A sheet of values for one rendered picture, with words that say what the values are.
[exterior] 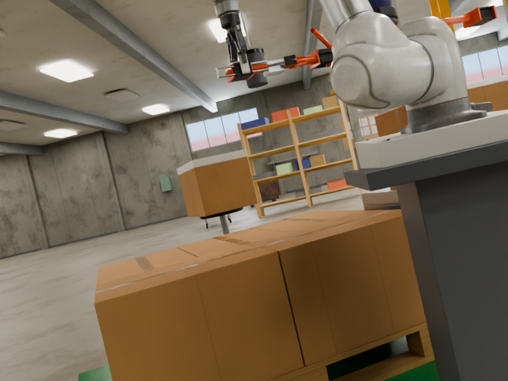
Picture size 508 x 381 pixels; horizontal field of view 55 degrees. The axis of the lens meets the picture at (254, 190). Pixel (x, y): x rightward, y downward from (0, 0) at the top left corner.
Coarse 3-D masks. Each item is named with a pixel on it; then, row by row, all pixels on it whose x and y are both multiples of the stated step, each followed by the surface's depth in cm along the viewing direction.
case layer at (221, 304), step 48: (240, 240) 213; (288, 240) 179; (336, 240) 167; (384, 240) 173; (96, 288) 172; (144, 288) 148; (192, 288) 152; (240, 288) 156; (288, 288) 161; (336, 288) 167; (384, 288) 172; (144, 336) 147; (192, 336) 151; (240, 336) 156; (288, 336) 160; (336, 336) 166; (384, 336) 171
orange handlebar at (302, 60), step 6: (450, 18) 179; (456, 18) 179; (462, 18) 180; (468, 18) 181; (450, 24) 180; (300, 60) 185; (306, 60) 186; (312, 60) 187; (252, 66) 179; (258, 66) 179; (264, 66) 180; (288, 66) 188; (294, 66) 186; (300, 66) 188; (228, 72) 177; (258, 72) 184
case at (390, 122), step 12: (492, 84) 191; (504, 84) 193; (468, 96) 188; (480, 96) 190; (492, 96) 191; (504, 96) 193; (396, 108) 204; (420, 108) 188; (504, 108) 192; (384, 120) 214; (396, 120) 205; (384, 132) 217; (396, 132) 208
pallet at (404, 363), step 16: (400, 336) 173; (416, 336) 178; (352, 352) 167; (416, 352) 180; (432, 352) 176; (304, 368) 161; (320, 368) 163; (368, 368) 177; (384, 368) 174; (400, 368) 172
